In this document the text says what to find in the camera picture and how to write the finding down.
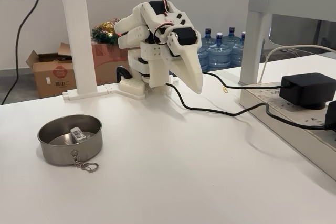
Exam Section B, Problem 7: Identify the small white and blue box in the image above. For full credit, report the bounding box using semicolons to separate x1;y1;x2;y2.
70;127;88;142

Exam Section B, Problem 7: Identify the red cardboard box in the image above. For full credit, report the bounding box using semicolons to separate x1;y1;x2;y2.
91;42;130;86

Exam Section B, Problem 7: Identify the open brown cardboard box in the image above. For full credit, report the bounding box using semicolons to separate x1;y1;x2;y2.
25;42;78;99

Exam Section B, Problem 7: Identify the round metal bowl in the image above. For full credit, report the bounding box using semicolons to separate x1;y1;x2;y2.
37;114;103;166

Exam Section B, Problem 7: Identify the blue water jug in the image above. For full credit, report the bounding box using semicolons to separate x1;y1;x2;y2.
223;26;243;45
196;27;218;72
230;31;247;68
206;33;234;71

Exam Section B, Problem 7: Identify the black table clamp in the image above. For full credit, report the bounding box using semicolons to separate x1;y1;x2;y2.
115;65;132;81

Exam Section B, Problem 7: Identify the grey desk shelf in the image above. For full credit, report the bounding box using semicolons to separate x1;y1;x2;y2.
239;0;336;86

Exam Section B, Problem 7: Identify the green tinsel wreath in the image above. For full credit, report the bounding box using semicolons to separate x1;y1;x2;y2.
91;19;122;46

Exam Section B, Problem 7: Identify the black power adapter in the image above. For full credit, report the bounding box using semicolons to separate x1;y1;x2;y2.
279;72;333;110

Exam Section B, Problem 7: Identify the white power strip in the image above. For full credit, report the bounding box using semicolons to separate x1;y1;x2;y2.
240;82;336;180

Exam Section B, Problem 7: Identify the black plug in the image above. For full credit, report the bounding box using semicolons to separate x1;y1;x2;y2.
324;100;336;132

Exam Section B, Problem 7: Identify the long black table cable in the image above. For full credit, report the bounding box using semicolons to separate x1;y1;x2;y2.
165;82;329;131

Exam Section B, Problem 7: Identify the black cable to adapter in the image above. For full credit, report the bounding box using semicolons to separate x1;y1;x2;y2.
202;71;289;89

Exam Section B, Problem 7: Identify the white cable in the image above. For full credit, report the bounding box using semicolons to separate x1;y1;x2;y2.
258;45;336;84

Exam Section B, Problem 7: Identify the white stand post with base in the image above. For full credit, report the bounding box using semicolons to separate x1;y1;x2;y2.
58;0;124;101

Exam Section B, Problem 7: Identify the metal keychain clasp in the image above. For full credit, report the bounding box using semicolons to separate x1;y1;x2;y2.
70;149;100;174

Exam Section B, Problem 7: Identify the black hanging cable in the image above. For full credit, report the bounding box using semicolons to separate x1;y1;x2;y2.
1;0;41;105

